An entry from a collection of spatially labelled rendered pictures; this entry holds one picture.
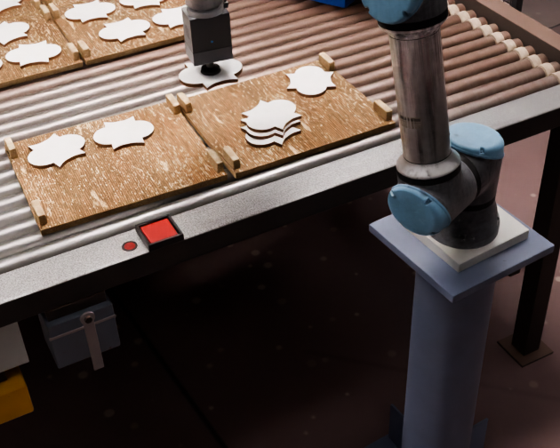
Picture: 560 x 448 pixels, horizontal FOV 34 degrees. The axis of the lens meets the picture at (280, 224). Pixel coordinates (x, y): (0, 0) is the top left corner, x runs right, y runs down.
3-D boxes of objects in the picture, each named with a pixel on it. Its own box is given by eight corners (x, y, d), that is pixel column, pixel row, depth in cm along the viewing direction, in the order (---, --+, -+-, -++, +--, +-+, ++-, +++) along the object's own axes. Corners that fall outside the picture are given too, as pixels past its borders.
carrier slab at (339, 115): (396, 127, 211) (396, 122, 210) (236, 180, 197) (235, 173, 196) (322, 64, 235) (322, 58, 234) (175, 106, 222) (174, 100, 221)
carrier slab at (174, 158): (228, 180, 197) (227, 173, 196) (42, 236, 184) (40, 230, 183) (172, 105, 222) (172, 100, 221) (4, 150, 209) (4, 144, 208)
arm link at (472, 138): (508, 184, 180) (519, 128, 171) (473, 218, 173) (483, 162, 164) (457, 161, 186) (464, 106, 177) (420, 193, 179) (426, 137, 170)
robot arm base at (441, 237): (514, 229, 185) (522, 191, 178) (460, 260, 178) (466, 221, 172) (462, 192, 194) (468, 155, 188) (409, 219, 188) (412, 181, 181)
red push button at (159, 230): (179, 239, 183) (178, 234, 182) (151, 249, 181) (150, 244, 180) (167, 222, 187) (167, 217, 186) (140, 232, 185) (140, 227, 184)
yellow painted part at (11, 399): (35, 412, 187) (10, 331, 172) (-9, 428, 184) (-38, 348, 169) (24, 385, 193) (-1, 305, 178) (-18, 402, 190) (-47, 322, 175)
